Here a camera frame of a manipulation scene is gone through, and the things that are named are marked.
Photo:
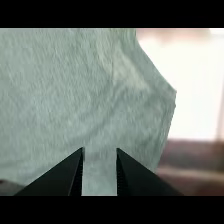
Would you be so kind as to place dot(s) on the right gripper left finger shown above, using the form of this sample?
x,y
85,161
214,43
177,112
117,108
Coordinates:
x,y
61,178

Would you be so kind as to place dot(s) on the grey T-shirt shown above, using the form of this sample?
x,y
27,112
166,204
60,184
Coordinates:
x,y
73,90

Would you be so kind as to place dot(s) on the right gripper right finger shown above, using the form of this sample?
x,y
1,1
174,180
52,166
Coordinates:
x,y
136,178

